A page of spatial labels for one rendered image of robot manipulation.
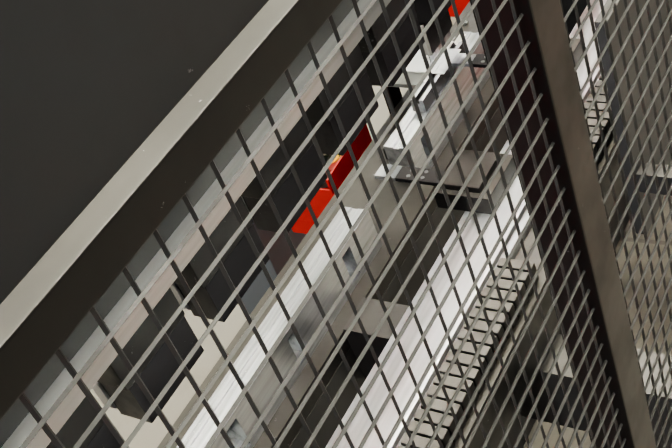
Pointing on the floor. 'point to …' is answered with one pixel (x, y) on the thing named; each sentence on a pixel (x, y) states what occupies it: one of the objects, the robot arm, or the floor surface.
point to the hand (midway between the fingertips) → (315, 197)
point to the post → (639, 417)
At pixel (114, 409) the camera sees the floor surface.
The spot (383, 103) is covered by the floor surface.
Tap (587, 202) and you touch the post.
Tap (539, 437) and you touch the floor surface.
